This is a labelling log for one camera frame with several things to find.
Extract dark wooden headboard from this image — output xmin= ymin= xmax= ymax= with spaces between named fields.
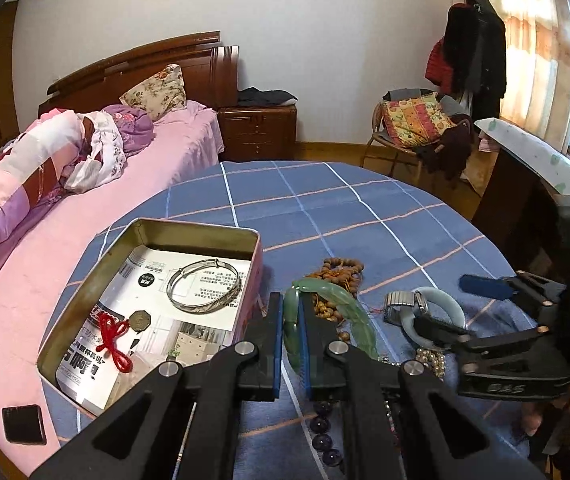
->
xmin=38 ymin=30 xmax=239 ymax=114

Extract wooden chair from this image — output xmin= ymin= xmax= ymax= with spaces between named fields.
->
xmin=360 ymin=93 xmax=474 ymax=184

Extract wooden bead necklace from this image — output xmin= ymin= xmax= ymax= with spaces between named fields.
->
xmin=304 ymin=257 xmax=367 ymax=340

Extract colourful patchwork cushion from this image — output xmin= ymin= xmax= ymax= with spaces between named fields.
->
xmin=381 ymin=92 xmax=456 ymax=148

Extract desk with white cover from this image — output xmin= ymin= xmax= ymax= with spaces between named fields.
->
xmin=472 ymin=118 xmax=570 ymax=269

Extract dark wooden nightstand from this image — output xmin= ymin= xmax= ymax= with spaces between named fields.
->
xmin=218 ymin=105 xmax=297 ymax=162

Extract green jade bangle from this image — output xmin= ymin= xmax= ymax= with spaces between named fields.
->
xmin=283 ymin=278 xmax=378 ymax=375

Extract purple garment on bed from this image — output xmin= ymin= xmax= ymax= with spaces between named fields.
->
xmin=102 ymin=104 xmax=155 ymax=157

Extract octagonal bronze coin pendant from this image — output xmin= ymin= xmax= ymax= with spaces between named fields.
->
xmin=128 ymin=310 xmax=151 ymax=334

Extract black smartphone on bed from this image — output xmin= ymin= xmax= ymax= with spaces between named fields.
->
xmin=2 ymin=404 xmax=46 ymax=445

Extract printed paper sheet in tin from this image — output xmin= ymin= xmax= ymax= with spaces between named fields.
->
xmin=56 ymin=245 xmax=250 ymax=415

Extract dark clothes on nightstand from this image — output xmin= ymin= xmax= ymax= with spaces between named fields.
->
xmin=237 ymin=87 xmax=298 ymax=107

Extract coat rack with dark clothes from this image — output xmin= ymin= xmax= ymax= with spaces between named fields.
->
xmin=425 ymin=0 xmax=506 ymax=120

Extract silver bangle bracelet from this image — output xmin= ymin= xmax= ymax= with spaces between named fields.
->
xmin=165 ymin=258 xmax=244 ymax=316

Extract pale blue jade bangle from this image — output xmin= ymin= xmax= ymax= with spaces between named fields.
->
xmin=399 ymin=287 xmax=465 ymax=350

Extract dark purple bead bracelet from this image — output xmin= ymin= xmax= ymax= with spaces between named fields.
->
xmin=309 ymin=398 xmax=346 ymax=468

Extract red knotted cord bracelet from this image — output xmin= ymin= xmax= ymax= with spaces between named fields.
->
xmin=95 ymin=312 xmax=134 ymax=374

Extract pink bed sheet mattress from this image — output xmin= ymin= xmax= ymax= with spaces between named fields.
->
xmin=0 ymin=102 xmax=223 ymax=474

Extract pink purple striped quilt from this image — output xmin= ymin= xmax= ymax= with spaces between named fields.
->
xmin=0 ymin=107 xmax=129 ymax=291

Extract blue plaid tablecloth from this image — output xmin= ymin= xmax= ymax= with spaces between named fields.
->
xmin=38 ymin=159 xmax=541 ymax=480

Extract patterned yellow curtain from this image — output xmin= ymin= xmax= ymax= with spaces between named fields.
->
xmin=488 ymin=0 xmax=570 ymax=154

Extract floral pillow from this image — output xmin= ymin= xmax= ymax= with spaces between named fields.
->
xmin=119 ymin=64 xmax=187 ymax=122

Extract pink metal tin box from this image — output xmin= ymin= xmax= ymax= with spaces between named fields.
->
xmin=36 ymin=218 xmax=262 ymax=416

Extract silver metal wristwatch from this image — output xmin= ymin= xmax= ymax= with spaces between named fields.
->
xmin=383 ymin=290 xmax=428 ymax=326

